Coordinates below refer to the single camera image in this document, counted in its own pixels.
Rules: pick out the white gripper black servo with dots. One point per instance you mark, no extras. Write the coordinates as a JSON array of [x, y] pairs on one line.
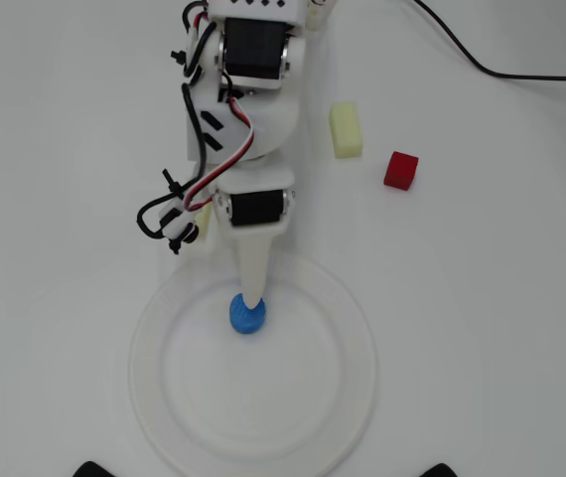
[[255, 209]]

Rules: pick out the blue foam cylinder block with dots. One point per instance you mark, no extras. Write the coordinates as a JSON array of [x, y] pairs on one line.
[[248, 320]]

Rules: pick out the pale yellow foam block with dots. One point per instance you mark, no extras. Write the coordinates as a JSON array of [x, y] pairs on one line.
[[204, 221], [346, 130]]

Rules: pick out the white round plate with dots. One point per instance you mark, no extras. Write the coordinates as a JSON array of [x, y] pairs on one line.
[[252, 377]]

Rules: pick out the red foam cube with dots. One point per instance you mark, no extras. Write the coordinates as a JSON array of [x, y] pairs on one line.
[[401, 170]]

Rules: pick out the black camera stand foot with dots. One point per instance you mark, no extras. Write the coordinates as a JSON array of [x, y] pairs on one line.
[[440, 470], [92, 470]]

